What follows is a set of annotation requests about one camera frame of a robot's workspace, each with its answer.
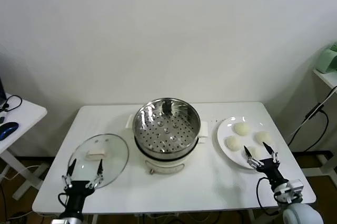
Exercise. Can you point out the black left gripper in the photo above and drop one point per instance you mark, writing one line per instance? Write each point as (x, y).
(77, 192)

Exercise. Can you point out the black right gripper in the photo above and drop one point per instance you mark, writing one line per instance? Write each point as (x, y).
(271, 171)

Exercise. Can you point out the white steamed baozi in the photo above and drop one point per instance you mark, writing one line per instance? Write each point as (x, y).
(242, 129)
(262, 135)
(255, 152)
(233, 143)

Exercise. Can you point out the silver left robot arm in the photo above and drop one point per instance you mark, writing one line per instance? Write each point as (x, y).
(68, 221)

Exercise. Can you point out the stainless steel steamer basket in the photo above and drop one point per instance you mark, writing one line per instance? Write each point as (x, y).
(138, 126)

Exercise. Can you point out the glass pot lid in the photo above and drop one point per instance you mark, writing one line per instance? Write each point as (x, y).
(121, 153)

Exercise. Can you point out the white round plate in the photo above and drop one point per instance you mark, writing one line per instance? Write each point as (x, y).
(229, 129)

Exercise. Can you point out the cream electric cooking pot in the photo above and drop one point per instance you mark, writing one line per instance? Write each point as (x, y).
(163, 167)

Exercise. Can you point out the white side desk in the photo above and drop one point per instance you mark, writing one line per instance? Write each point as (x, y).
(26, 113)

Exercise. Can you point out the blue computer mouse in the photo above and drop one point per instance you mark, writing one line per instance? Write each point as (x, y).
(9, 129)

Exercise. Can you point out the small black desk device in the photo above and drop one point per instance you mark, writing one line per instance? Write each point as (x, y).
(1, 119)

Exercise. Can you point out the dark laptop screen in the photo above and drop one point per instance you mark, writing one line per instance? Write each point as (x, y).
(1, 89)

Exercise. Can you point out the pale green appliance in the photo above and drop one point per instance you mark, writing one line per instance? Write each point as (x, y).
(327, 60)

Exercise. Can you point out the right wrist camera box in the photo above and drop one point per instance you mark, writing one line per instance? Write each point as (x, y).
(295, 186)

